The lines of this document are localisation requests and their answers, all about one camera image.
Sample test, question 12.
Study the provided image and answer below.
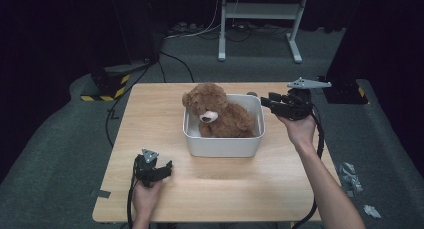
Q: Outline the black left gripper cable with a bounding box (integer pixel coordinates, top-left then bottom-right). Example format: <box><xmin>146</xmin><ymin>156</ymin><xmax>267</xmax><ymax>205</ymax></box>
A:
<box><xmin>126</xmin><ymin>157</ymin><xmax>139</xmax><ymax>229</ymax></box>

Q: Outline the brown teddy bear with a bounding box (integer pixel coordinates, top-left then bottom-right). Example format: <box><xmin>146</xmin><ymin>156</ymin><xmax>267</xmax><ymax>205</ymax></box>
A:
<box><xmin>181</xmin><ymin>82</ymin><xmax>256</xmax><ymax>139</ymax></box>

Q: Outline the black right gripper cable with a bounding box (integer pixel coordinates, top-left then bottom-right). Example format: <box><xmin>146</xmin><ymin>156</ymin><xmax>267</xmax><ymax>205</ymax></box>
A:
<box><xmin>290</xmin><ymin>103</ymin><xmax>327</xmax><ymax>229</ymax></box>

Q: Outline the power strip with plugs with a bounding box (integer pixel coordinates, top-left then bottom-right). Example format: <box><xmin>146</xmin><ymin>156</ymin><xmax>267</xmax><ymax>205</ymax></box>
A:
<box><xmin>167</xmin><ymin>21</ymin><xmax>202</xmax><ymax>36</ymax></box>

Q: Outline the black base with yellow mark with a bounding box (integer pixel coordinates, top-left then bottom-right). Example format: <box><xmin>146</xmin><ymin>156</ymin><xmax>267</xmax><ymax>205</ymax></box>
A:
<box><xmin>317</xmin><ymin>75</ymin><xmax>370</xmax><ymax>105</ymax></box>

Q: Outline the small crumpled grey tape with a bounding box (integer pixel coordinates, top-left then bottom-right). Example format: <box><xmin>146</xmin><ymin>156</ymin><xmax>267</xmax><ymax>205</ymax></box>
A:
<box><xmin>362</xmin><ymin>204</ymin><xmax>382</xmax><ymax>220</ymax></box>

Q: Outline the white plastic bin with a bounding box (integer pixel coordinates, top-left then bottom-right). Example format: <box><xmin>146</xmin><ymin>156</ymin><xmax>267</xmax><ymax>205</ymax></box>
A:
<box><xmin>182</xmin><ymin>93</ymin><xmax>267</xmax><ymax>158</ymax></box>

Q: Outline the black floor cable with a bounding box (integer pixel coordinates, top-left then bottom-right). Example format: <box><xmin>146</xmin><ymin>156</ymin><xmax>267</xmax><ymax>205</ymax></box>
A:
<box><xmin>105</xmin><ymin>50</ymin><xmax>195</xmax><ymax>147</ymax></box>

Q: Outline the flat grey tape patch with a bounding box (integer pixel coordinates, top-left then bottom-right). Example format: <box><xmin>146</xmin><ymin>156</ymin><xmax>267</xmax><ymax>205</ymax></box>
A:
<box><xmin>90</xmin><ymin>189</ymin><xmax>112</xmax><ymax>200</ymax></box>

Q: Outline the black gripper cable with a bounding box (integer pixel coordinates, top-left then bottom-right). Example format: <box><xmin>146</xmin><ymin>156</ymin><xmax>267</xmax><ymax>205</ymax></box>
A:
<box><xmin>290</xmin><ymin>103</ymin><xmax>327</xmax><ymax>229</ymax></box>
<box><xmin>126</xmin><ymin>157</ymin><xmax>139</xmax><ymax>229</ymax></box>

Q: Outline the black base with yellow stripes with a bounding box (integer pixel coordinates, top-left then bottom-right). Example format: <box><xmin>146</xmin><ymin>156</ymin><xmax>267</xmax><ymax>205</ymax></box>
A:
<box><xmin>80</xmin><ymin>73</ymin><xmax>131</xmax><ymax>103</ymax></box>

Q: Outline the grey metal stand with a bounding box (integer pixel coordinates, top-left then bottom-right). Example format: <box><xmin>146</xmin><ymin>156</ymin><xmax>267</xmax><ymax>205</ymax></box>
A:
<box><xmin>217</xmin><ymin>0</ymin><xmax>311</xmax><ymax>64</ymax></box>

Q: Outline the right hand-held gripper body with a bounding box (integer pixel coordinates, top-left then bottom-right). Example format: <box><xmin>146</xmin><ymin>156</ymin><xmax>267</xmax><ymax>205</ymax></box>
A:
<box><xmin>272</xmin><ymin>76</ymin><xmax>333</xmax><ymax>121</ymax></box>

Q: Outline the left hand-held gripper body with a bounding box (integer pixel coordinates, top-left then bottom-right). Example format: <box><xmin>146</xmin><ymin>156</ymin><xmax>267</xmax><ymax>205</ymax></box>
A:
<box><xmin>134</xmin><ymin>148</ymin><xmax>162</xmax><ymax>188</ymax></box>

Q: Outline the person's right hand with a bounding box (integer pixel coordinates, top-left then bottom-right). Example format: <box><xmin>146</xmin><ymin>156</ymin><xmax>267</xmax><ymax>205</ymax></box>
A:
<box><xmin>275</xmin><ymin>112</ymin><xmax>317</xmax><ymax>152</ymax></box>

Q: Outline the person's left hand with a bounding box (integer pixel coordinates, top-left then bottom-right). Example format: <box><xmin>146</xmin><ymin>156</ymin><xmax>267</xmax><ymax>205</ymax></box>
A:
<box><xmin>132</xmin><ymin>178</ymin><xmax>165</xmax><ymax>222</ymax></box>

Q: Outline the white floor cable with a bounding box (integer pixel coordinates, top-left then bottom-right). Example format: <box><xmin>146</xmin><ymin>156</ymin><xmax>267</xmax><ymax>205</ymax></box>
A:
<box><xmin>164</xmin><ymin>0</ymin><xmax>224</xmax><ymax>40</ymax></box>

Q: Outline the large crumpled grey tape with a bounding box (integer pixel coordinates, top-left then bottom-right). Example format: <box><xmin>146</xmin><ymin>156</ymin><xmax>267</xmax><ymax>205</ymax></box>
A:
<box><xmin>338</xmin><ymin>161</ymin><xmax>364</xmax><ymax>199</ymax></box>

